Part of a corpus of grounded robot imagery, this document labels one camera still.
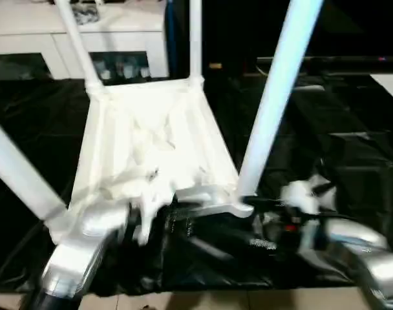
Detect white plastic table top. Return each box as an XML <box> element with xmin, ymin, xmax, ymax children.
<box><xmin>49</xmin><ymin>76</ymin><xmax>255</xmax><ymax>245</ymax></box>

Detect white plastic table leg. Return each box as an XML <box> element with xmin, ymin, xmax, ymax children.
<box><xmin>0</xmin><ymin>118</ymin><xmax>70</xmax><ymax>229</ymax></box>
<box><xmin>237</xmin><ymin>0</ymin><xmax>325</xmax><ymax>200</ymax></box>
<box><xmin>56</xmin><ymin>0</ymin><xmax>103</xmax><ymax>93</ymax></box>
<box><xmin>189</xmin><ymin>0</ymin><xmax>204</xmax><ymax>88</ymax></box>

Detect black glossy mat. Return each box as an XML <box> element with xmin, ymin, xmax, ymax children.
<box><xmin>0</xmin><ymin>72</ymin><xmax>393</xmax><ymax>296</ymax></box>

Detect white flat panel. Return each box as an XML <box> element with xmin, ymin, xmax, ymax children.
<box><xmin>369</xmin><ymin>73</ymin><xmax>393</xmax><ymax>107</ymax></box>

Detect long black bar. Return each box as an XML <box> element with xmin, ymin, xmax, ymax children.
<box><xmin>256</xmin><ymin>56</ymin><xmax>393</xmax><ymax>70</ymax></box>

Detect white glass-door cabinet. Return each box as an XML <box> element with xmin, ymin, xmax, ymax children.
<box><xmin>0</xmin><ymin>0</ymin><xmax>170</xmax><ymax>80</ymax></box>

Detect large dark screen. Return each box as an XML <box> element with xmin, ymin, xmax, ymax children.
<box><xmin>167</xmin><ymin>0</ymin><xmax>393</xmax><ymax>74</ymax></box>

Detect dark bag of parts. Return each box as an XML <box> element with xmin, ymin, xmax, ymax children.
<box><xmin>72</xmin><ymin>3</ymin><xmax>102</xmax><ymax>26</ymax></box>

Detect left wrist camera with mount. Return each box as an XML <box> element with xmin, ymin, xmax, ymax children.
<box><xmin>131</xmin><ymin>170</ymin><xmax>178</xmax><ymax>246</ymax></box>

